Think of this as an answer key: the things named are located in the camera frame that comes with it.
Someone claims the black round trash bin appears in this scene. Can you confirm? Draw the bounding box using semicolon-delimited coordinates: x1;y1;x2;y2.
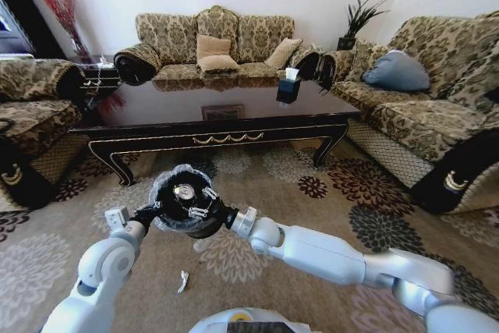
149;164;232;239

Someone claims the green potted plant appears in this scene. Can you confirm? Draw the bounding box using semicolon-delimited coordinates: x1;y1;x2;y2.
345;0;391;41

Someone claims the beige square pillow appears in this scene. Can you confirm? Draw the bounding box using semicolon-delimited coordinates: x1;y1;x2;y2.
197;55;240;74
264;37;304;71
196;34;232;62

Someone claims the floral sofa with blue cushion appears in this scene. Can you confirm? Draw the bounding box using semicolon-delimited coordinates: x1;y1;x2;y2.
317;11;499;215

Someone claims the dark glossy coffee table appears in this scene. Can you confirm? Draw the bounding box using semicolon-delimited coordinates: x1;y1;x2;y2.
68;75;362;188

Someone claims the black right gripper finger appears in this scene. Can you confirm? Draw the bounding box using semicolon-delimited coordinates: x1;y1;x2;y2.
197;187;218;207
187;205;214;221

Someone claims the black tissue box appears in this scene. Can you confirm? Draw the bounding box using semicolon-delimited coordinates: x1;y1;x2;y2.
276;78;303;95

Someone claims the floral three-seat sofa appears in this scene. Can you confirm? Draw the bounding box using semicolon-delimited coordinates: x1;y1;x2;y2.
113;5;336;90

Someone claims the black side table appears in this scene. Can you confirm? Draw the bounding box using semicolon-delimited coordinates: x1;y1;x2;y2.
79;62;122;116

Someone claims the dark wooden cabinet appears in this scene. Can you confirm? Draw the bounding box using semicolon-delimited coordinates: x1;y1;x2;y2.
0;0;66;62

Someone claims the floral patterned pillow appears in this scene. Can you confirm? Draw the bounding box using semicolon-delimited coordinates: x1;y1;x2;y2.
342;38;391;83

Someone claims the silver metal can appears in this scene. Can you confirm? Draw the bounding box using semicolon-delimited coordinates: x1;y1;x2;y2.
173;183;195;200

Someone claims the floral armchair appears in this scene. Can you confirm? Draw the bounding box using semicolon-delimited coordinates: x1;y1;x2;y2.
0;58;89;209

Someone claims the white robot front shell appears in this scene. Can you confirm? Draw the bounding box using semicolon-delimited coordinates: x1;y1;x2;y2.
189;306;313;333

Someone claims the floral patterned rug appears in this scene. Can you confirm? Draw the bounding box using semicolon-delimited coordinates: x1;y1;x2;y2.
0;145;499;333

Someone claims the blue-grey cushion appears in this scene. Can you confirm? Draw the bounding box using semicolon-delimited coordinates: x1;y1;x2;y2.
360;50;431;92

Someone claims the glass vase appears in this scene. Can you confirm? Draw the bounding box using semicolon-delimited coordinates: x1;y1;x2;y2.
69;34;94;65

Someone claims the white crumpled paper scrap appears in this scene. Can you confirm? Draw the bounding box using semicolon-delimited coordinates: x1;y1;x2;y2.
177;269;191;294

